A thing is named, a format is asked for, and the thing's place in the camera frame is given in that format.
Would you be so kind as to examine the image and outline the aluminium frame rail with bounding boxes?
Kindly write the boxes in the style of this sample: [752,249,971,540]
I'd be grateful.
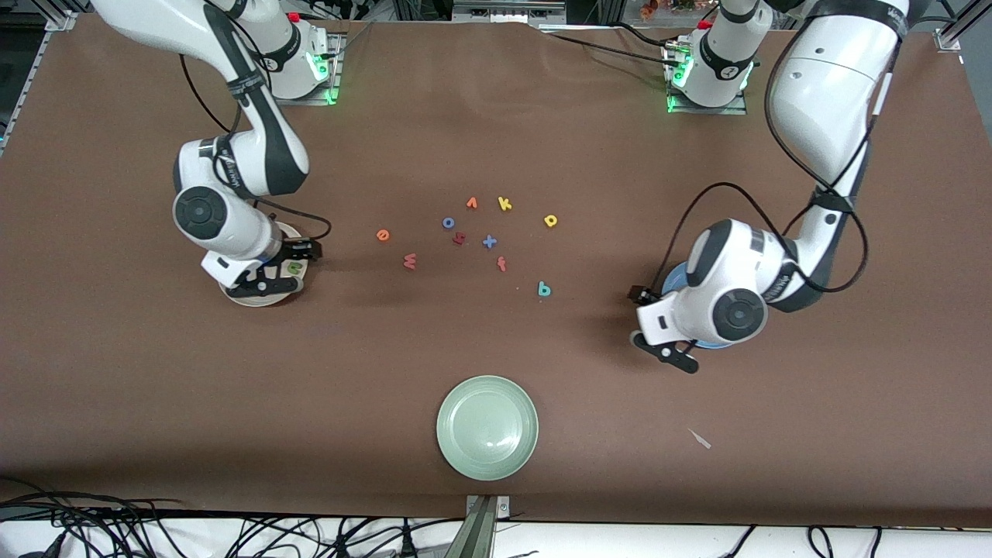
[934,0,992,55]
[0,9,78,152]

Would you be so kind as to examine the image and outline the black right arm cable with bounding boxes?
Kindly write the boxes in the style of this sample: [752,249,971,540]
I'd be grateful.
[180,53,332,243]

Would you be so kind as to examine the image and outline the tangled black floor cables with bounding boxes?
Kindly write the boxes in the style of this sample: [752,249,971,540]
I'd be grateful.
[0,477,466,558]

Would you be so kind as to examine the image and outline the silver metal box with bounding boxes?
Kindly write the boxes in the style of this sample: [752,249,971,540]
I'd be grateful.
[452,0,567,24]

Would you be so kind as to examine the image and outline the grey metal mount bracket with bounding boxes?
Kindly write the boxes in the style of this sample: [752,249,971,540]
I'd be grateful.
[443,494,512,558]

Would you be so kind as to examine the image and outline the pale green plate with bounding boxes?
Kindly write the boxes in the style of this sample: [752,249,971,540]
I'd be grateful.
[436,375,539,482]

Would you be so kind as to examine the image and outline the blue plate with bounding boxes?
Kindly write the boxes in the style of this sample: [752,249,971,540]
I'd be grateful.
[660,260,739,350]

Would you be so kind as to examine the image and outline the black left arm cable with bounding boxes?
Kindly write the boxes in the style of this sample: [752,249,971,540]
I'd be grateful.
[655,23,900,295]

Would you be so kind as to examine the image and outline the black cable on table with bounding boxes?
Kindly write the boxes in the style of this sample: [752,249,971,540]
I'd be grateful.
[611,22,677,46]
[542,29,673,63]

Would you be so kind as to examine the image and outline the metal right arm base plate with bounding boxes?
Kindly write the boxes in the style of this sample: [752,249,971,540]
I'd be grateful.
[258,35,342,106]

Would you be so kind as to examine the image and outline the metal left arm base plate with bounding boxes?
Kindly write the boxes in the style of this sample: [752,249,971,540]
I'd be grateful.
[665,39,749,115]

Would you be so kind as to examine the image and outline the beige brown plate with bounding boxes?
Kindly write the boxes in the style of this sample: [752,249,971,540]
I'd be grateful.
[219,220,311,308]

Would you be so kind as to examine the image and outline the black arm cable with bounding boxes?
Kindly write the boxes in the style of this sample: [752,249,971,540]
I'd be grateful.
[180,53,332,243]
[655,23,900,295]

